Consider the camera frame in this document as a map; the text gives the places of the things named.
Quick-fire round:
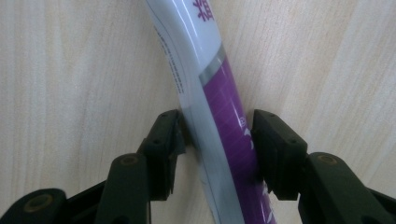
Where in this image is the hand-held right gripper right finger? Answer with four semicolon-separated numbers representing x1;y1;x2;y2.
249;108;396;224

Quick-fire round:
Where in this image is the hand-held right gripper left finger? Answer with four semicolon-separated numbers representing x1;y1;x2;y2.
92;108;188;224

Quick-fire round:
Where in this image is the white and purple toothpaste tube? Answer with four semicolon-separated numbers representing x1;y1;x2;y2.
144;0;278;224

